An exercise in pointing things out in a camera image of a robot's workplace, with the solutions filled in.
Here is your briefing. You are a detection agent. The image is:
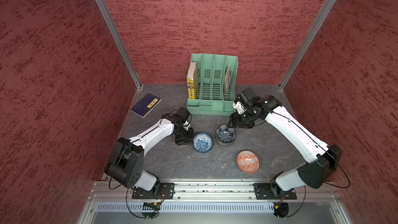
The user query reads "aluminium corner post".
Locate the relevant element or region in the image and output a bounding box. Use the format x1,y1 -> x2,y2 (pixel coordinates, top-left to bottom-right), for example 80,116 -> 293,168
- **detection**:
95,0 -> 142,90
279,0 -> 336,90

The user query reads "blue floral bowl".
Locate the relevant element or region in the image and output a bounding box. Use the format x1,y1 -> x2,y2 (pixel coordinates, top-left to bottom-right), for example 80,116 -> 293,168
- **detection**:
196,149 -> 211,153

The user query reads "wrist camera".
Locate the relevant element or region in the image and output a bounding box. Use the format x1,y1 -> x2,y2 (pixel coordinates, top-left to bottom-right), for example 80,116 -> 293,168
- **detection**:
233,88 -> 260,114
176,107 -> 192,130

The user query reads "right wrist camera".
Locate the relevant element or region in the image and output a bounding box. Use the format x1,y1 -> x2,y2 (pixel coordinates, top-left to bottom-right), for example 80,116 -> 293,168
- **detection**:
233,88 -> 260,114

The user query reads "yellow book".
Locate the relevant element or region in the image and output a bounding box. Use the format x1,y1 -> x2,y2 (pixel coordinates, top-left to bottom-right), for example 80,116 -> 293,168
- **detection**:
187,62 -> 199,99

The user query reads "right aluminium corner post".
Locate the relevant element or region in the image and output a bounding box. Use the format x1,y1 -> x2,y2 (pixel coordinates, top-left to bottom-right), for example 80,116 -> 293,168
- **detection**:
279,0 -> 336,90

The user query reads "right base cable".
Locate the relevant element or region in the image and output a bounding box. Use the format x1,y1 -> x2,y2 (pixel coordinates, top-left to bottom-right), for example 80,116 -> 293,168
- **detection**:
273,184 -> 310,218

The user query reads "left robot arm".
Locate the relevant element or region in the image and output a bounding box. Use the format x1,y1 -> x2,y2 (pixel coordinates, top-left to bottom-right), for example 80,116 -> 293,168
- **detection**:
104,107 -> 194,199

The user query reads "left aluminium corner post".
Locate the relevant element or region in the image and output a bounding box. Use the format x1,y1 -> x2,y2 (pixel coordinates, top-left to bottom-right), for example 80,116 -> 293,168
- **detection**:
95,0 -> 142,90

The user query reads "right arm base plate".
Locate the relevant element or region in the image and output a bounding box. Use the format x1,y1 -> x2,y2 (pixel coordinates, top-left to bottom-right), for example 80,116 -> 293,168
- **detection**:
253,183 -> 297,201

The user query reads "green desk file organizer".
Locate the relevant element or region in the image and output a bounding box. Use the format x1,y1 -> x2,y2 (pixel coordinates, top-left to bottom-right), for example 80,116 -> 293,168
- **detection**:
187,54 -> 238,116

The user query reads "blue white rim bowl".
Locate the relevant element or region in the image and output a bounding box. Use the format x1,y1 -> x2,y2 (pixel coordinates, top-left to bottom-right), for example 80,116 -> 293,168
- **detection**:
193,132 -> 214,150

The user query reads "navy blue notebook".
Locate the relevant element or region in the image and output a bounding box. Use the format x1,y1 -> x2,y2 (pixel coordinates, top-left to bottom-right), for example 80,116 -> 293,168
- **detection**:
130,93 -> 161,118

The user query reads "pink thin book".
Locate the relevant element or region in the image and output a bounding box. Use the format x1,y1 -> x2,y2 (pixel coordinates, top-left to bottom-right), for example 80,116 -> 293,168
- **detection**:
223,65 -> 230,95

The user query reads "white green triangle bowl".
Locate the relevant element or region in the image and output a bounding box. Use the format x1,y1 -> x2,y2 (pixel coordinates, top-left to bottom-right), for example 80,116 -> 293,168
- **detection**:
216,141 -> 234,147

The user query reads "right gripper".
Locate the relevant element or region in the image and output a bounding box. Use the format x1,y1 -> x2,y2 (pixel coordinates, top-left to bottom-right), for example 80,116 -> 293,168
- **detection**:
227,105 -> 261,128

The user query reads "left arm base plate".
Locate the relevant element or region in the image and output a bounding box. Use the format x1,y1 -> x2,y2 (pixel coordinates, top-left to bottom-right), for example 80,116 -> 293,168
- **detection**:
131,183 -> 175,200

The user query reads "base cable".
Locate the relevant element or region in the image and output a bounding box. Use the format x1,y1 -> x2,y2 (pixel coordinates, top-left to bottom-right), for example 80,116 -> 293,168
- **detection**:
273,184 -> 310,218
124,184 -> 165,220

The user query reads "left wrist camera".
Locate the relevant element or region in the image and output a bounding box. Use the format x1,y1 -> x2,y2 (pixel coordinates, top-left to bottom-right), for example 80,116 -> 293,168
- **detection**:
176,107 -> 192,130

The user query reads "left base cable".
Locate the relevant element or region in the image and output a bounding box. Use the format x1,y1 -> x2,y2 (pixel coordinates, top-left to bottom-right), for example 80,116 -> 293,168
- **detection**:
124,184 -> 165,220

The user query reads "orange patterned bowl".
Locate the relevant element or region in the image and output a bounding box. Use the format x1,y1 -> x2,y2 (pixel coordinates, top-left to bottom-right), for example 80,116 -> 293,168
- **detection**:
236,150 -> 260,174

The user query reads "dark flower pattern bowl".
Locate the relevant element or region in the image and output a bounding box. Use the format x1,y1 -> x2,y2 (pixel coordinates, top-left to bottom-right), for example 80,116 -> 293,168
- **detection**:
216,124 -> 236,143

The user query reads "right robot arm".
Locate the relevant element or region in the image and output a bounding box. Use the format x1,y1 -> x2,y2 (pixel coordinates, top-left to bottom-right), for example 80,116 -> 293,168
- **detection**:
230,91 -> 342,199

